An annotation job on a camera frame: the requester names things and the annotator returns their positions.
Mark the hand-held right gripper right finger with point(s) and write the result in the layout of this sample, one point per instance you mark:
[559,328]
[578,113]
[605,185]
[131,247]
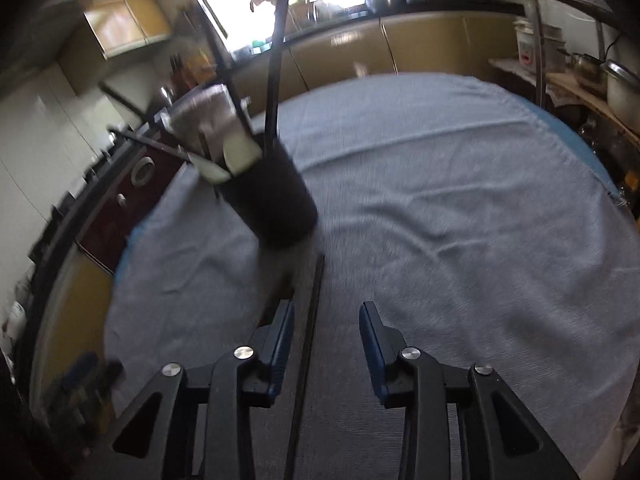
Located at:
[370,345]

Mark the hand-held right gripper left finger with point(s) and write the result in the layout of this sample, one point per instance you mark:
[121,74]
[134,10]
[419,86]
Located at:
[282,340]

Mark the black utensil holder cup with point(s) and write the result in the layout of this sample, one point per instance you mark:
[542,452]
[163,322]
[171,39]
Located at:
[275,195]

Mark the grey tablecloth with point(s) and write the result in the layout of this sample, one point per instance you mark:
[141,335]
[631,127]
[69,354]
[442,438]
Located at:
[450,210]

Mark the dark red appliance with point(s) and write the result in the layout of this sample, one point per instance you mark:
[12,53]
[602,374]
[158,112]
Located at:
[115,220]

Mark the yellow kitchen cabinets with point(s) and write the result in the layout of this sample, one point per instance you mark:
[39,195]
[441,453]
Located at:
[425,45]

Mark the metal shelf rack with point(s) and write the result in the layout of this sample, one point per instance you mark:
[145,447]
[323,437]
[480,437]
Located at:
[537,60]

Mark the white rice cooker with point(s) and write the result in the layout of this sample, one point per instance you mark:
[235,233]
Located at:
[527,50]

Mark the small metal pot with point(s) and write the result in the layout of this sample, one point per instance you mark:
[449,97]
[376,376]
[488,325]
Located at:
[587,67]

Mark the white pot with lid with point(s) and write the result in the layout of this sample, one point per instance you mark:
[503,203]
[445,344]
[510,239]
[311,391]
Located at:
[625,95]

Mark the yellow wall cabinets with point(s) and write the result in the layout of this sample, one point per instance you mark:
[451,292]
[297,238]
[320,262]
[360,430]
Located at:
[125,20]

